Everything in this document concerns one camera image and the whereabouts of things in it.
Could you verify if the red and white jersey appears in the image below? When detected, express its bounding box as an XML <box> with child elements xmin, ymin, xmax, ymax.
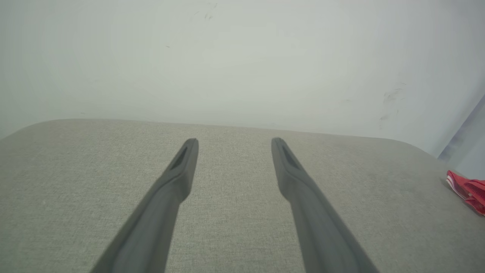
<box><xmin>446</xmin><ymin>170</ymin><xmax>485</xmax><ymax>217</ymax></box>

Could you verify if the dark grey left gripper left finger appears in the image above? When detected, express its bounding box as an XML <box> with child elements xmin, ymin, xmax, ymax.
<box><xmin>90</xmin><ymin>138</ymin><xmax>200</xmax><ymax>273</ymax></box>

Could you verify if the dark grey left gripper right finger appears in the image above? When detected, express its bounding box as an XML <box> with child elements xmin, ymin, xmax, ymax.
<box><xmin>271</xmin><ymin>137</ymin><xmax>380</xmax><ymax>273</ymax></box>

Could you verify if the grey fabric sofa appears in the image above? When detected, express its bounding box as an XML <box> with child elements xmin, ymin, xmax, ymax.
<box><xmin>0</xmin><ymin>118</ymin><xmax>485</xmax><ymax>273</ymax></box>

